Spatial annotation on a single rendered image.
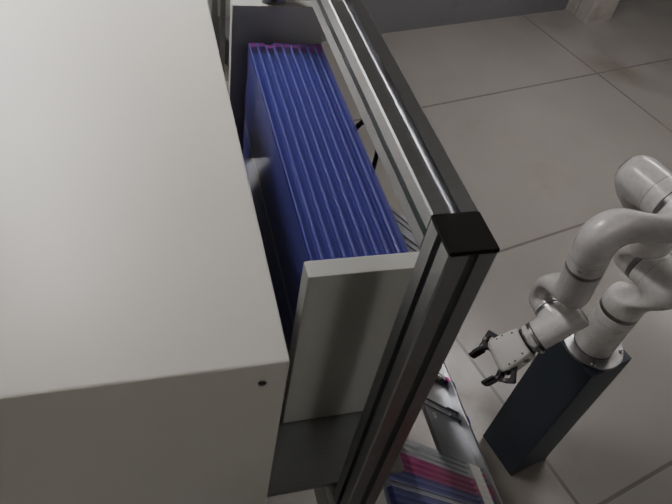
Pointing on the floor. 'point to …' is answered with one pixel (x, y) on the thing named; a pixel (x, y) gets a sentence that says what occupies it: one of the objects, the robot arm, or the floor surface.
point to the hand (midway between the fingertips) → (479, 368)
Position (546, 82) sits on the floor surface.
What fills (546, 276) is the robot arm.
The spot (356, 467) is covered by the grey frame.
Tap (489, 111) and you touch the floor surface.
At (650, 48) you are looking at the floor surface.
